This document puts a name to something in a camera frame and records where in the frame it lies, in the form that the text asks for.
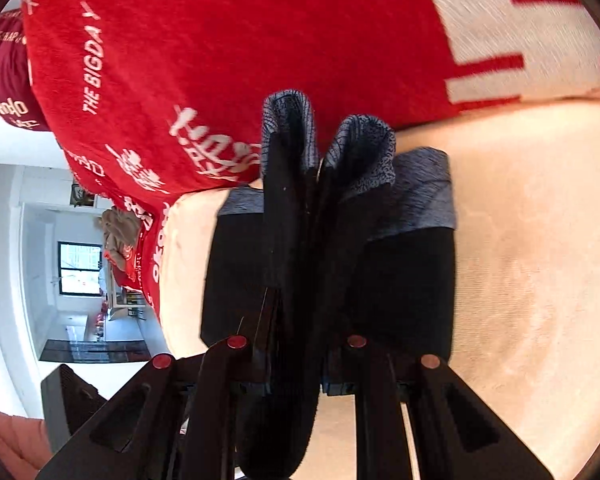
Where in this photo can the dark coffee table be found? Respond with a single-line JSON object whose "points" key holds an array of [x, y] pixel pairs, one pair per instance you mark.
{"points": [[95, 352]]}

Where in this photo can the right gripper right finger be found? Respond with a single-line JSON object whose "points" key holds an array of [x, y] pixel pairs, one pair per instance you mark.
{"points": [[416, 418]]}

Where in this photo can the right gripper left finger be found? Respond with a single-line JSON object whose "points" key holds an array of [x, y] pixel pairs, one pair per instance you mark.
{"points": [[175, 419]]}

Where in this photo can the black window frame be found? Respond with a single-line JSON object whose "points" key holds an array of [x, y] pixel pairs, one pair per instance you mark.
{"points": [[78, 269]]}

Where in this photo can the beige plush toy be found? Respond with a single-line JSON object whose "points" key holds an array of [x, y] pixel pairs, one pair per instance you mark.
{"points": [[120, 229]]}

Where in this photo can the red blanket with white characters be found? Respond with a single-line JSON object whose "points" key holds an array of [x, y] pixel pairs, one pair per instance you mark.
{"points": [[153, 99]]}

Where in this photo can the black pants with grey waistband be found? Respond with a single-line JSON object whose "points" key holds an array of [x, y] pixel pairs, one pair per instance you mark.
{"points": [[357, 240]]}

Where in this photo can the peach sofa cushion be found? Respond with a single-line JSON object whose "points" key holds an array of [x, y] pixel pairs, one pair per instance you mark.
{"points": [[526, 324]]}

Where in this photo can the dark red patterned pillow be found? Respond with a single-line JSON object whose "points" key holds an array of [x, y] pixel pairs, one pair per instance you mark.
{"points": [[18, 104]]}

